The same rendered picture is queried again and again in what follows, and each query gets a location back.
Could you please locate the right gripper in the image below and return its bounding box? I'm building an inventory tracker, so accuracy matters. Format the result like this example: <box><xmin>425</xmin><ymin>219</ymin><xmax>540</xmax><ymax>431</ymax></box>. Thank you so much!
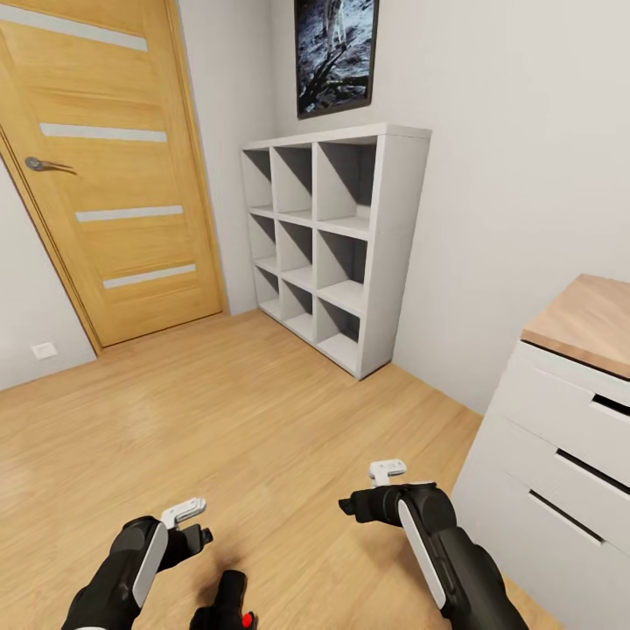
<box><xmin>339</xmin><ymin>486</ymin><xmax>396</xmax><ymax>524</ymax></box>

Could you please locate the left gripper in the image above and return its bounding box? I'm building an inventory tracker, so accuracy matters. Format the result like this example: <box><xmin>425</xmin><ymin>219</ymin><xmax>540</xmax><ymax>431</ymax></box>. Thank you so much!
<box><xmin>157</xmin><ymin>523</ymin><xmax>213</xmax><ymax>573</ymax></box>

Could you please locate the digital camera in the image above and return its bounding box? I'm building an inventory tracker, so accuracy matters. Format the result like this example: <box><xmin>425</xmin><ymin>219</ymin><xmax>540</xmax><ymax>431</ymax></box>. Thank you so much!
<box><xmin>190</xmin><ymin>570</ymin><xmax>256</xmax><ymax>630</ymax></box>

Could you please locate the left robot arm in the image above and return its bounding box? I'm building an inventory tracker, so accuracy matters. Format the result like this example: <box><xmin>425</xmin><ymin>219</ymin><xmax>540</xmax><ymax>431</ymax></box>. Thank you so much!
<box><xmin>60</xmin><ymin>498</ymin><xmax>213</xmax><ymax>630</ymax></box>

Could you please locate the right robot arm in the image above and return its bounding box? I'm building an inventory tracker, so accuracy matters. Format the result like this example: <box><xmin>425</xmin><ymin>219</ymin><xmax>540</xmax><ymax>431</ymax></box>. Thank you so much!
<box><xmin>339</xmin><ymin>459</ymin><xmax>529</xmax><ymax>630</ymax></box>

